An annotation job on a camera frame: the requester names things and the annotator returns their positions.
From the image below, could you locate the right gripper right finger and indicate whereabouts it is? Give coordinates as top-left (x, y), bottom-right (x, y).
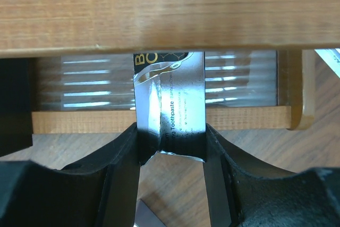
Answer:
top-left (203, 126), bottom-right (339, 226)

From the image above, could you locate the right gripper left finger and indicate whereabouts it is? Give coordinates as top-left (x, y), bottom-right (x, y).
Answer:
top-left (1, 124), bottom-right (140, 226)

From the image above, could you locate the wooden tiered shelf rack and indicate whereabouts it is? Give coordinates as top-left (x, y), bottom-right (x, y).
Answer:
top-left (0, 0), bottom-right (340, 135)

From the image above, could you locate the silver box far right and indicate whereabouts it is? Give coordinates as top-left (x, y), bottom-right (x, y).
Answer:
top-left (134, 199), bottom-right (166, 227)

